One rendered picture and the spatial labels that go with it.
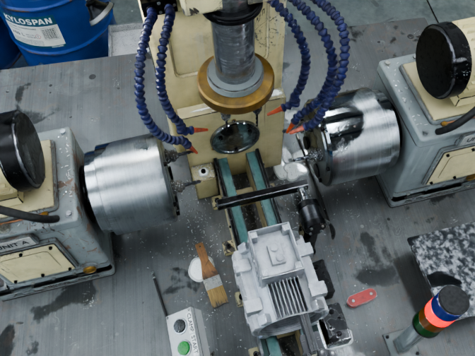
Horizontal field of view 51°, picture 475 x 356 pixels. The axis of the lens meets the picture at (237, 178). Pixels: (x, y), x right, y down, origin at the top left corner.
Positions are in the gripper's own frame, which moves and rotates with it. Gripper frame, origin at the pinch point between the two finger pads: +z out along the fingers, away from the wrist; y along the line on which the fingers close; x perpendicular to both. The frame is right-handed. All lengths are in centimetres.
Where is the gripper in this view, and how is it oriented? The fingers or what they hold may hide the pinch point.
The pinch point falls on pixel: (308, 333)
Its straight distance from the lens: 99.3
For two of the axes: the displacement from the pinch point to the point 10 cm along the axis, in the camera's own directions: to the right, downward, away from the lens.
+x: 0.0, 3.9, 9.2
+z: -2.4, -8.9, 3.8
